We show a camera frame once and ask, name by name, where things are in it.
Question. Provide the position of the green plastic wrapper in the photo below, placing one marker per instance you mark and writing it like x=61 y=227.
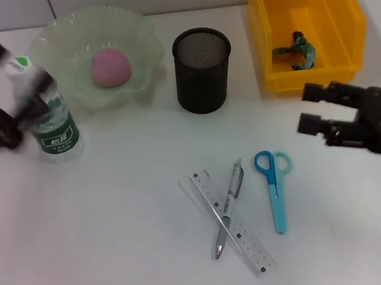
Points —
x=308 y=54

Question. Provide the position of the clear green-label water bottle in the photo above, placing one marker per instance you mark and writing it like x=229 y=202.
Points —
x=59 y=134

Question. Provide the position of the pink peach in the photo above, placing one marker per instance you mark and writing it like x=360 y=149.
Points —
x=110 y=67

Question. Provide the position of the grey retractable pen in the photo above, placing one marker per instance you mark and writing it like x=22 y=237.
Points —
x=234 y=185

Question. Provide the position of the green glass fruit plate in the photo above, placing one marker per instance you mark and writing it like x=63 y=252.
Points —
x=114 y=29

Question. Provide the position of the black mesh pen holder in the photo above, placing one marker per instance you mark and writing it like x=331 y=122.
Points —
x=202 y=81

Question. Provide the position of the transparent plastic ruler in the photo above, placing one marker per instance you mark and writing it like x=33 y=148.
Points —
x=249 y=244

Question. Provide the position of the yellow plastic bin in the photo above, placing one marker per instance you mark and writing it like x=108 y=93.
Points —
x=332 y=10

